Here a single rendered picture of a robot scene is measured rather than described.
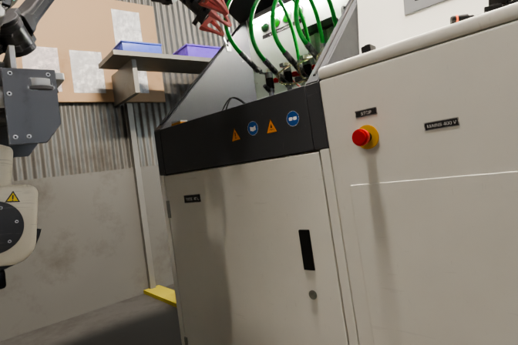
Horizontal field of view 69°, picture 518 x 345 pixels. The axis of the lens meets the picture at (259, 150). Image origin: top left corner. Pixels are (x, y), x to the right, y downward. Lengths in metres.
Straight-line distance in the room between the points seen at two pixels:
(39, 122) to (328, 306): 0.77
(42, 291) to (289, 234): 2.05
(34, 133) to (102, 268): 2.02
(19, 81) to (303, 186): 0.67
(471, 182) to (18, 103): 0.90
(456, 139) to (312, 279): 0.47
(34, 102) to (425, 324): 0.92
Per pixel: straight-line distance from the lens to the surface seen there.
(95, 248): 2.84
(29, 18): 1.36
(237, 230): 1.13
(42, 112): 0.93
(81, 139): 2.85
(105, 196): 2.84
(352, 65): 0.87
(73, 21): 3.05
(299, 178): 0.95
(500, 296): 0.83
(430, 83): 0.80
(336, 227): 0.92
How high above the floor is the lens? 0.77
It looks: 3 degrees up
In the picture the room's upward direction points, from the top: 8 degrees counter-clockwise
